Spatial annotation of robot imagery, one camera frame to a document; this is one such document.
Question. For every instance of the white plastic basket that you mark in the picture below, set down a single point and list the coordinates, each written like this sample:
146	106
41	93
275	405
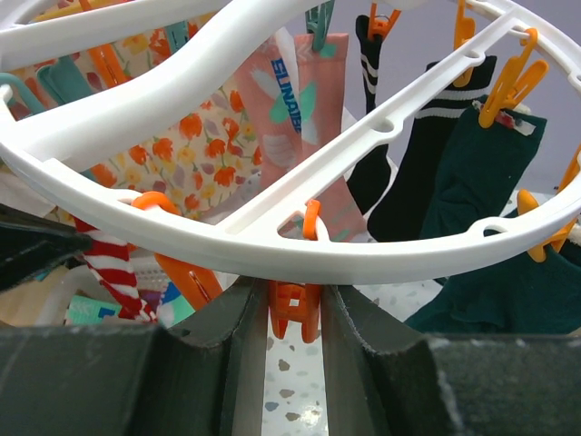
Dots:
150	277

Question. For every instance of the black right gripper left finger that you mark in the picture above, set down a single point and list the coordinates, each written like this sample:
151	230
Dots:
203	377

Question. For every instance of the floral orange tote bag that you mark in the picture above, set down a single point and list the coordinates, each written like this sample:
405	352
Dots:
197	163

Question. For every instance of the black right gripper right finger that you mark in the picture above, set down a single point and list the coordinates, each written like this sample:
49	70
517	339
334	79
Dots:
384	378

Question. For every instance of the dark green sock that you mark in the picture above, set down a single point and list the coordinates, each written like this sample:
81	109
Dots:
514	296
480	168

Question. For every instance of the orange clothespin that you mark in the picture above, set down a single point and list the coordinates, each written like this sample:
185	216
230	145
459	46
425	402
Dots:
292	302
196	284

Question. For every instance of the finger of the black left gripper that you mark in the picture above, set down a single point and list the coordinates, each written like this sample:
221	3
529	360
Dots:
31	245

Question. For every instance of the mint green sock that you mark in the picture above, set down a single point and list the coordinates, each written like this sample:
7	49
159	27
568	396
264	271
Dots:
170	305

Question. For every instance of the teal clothespin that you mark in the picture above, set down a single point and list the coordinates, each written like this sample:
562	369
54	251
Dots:
317	22

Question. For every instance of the pink patterned sock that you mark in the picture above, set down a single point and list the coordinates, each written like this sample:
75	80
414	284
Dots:
295	105

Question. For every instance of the red white striped sock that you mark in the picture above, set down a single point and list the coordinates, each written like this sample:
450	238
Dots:
109	261

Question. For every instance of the white round sock hanger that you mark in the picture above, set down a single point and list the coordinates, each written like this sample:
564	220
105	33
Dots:
50	151

